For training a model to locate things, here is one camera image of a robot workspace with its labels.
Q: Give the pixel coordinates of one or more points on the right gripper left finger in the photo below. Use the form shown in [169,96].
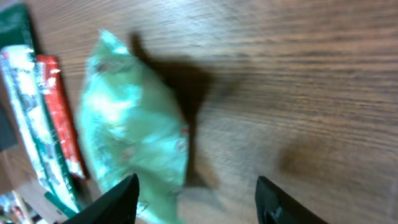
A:
[117,206]

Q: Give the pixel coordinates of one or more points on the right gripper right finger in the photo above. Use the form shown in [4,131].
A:
[274,206]

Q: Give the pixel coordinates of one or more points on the green sponge package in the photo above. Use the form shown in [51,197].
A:
[20,73]

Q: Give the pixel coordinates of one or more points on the teal snack packet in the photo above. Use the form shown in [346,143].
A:
[129,122]

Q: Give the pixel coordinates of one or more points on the red stick packet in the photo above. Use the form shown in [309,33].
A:
[59,110]

